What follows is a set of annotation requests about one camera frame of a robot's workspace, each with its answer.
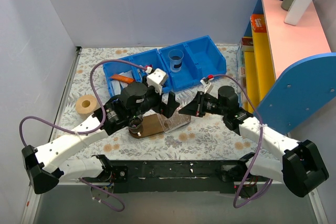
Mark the floral table mat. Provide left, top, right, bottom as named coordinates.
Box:
left=51, top=44, right=293, bottom=161

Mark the orange toothpaste tube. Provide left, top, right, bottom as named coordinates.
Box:
left=110, top=74, right=135, bottom=84

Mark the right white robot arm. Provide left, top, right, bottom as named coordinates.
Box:
left=179, top=86, right=329, bottom=197

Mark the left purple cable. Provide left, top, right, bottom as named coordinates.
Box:
left=19, top=59, right=153, bottom=212

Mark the blue pink shelf unit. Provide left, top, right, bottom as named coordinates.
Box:
left=245, top=0, right=335, bottom=134

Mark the clear textured acrylic holder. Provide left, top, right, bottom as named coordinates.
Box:
left=158, top=112, right=191, bottom=133

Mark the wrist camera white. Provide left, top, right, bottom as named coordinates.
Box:
left=146, top=68, right=168, bottom=95
left=200, top=74, right=214, bottom=93

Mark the left blue divided bin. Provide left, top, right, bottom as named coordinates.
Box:
left=103, top=49, right=169, bottom=97

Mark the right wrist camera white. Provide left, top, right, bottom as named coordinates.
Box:
left=200, top=74, right=214, bottom=93

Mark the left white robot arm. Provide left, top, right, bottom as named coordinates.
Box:
left=22, top=82, right=180, bottom=194

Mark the orange snack box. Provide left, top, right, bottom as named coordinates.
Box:
left=250, top=14, right=267, bottom=33

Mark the sponge package box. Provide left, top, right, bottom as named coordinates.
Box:
left=237, top=36, right=254, bottom=91

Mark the right blue divided bin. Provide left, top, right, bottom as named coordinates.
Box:
left=159, top=36, right=227, bottom=92

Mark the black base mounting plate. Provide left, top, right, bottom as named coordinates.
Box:
left=84, top=160, right=247, bottom=194

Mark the blue divided bin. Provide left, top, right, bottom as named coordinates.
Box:
left=103, top=49, right=169, bottom=97
left=159, top=36, right=227, bottom=92

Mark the dark smoked plastic cup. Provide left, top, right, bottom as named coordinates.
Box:
left=128, top=117, right=143, bottom=134

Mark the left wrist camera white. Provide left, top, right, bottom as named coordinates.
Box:
left=146, top=68, right=168, bottom=95

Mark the wooden ring roll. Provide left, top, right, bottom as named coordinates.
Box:
left=75, top=94, right=102, bottom=121

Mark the clear plastic cup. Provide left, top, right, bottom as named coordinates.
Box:
left=168, top=49, right=184, bottom=72

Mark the oval wooden tray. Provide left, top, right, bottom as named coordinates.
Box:
left=129, top=114, right=165, bottom=138

